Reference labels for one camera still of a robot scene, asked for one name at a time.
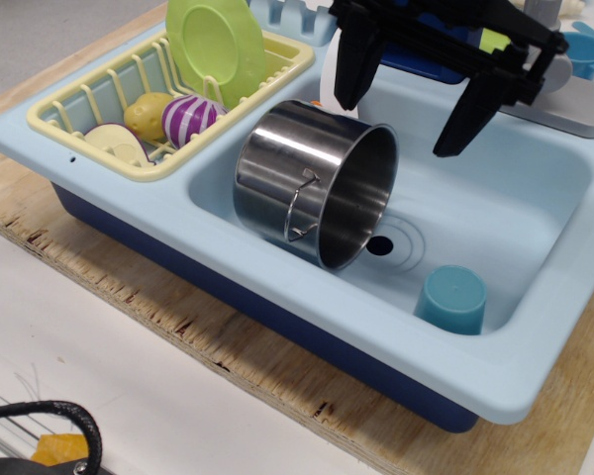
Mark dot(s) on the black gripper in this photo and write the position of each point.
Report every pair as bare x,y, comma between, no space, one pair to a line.
513,74

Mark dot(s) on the stainless steel pot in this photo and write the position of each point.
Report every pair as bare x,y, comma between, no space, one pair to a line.
315,181

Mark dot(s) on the grey toy faucet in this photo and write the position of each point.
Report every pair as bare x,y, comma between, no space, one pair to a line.
566,102

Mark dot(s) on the blue plastic mug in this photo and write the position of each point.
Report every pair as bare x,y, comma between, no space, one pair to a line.
581,50

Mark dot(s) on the green plastic plate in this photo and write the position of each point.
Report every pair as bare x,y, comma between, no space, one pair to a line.
217,47

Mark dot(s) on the teal plastic cup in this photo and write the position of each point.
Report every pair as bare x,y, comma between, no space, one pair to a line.
453,298

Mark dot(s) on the purple striped toy onion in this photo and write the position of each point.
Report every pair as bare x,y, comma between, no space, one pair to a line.
189,115

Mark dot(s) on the yellow toy potato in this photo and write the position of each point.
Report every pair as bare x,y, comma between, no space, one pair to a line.
143,117

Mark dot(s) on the yellow dish rack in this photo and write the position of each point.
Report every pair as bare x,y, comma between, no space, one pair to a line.
101,96

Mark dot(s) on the purple toy eggplant slice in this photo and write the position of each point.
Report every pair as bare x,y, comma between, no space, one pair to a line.
120,142

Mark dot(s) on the plywood board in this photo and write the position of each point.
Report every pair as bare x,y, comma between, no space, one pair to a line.
181,384

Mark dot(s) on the yellow tape piece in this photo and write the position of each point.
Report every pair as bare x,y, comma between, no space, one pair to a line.
54,449

